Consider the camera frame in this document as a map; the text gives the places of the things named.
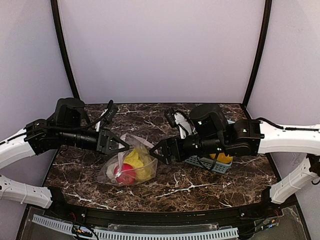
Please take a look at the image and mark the clear zip top bag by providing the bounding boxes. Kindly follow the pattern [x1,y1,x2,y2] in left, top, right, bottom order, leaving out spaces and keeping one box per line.
[97,133,158,187]

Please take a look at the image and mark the yellow white napa cabbage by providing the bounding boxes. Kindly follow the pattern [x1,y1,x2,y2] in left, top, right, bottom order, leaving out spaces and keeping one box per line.
[106,147,155,182]

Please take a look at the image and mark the red apple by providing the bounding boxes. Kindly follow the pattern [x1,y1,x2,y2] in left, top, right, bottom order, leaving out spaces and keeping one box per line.
[113,163,137,186]

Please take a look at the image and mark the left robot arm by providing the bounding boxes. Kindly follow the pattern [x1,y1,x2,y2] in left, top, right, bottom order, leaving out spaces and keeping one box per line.
[0,97,130,209]

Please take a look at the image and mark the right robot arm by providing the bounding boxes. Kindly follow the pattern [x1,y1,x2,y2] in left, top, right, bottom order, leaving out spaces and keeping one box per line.
[149,103,320,205]

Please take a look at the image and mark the orange yellow mango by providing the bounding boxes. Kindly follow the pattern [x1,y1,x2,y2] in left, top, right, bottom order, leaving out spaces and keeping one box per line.
[209,153,233,164]

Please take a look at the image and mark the light blue plastic basket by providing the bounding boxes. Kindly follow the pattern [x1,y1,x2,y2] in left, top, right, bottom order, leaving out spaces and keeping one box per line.
[184,119,237,175]

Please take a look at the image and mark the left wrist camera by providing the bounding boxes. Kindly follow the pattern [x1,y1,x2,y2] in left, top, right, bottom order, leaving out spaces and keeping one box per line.
[94,100,118,132]

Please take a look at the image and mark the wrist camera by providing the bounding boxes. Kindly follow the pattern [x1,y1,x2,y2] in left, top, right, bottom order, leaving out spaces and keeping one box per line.
[164,108,196,139]
[94,100,118,132]

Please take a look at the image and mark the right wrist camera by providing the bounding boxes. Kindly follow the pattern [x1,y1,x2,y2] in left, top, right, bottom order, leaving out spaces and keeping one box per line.
[164,108,196,139]

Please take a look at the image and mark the black front rail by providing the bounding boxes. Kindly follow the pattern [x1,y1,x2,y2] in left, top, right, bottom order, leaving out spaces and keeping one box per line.
[44,195,298,228]

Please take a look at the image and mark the white slotted cable duct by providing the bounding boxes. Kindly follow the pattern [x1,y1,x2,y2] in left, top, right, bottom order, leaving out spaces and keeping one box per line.
[32,214,239,240]

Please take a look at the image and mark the left black frame post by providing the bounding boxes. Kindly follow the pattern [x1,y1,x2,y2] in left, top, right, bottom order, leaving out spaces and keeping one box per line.
[50,0,80,99]

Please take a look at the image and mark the black frame post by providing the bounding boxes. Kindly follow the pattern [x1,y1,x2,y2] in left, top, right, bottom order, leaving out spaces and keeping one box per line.
[242,0,273,109]
[50,0,80,99]

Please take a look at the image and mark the right black frame post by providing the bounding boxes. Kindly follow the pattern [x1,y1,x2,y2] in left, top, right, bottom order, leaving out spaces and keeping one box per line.
[242,0,273,109]

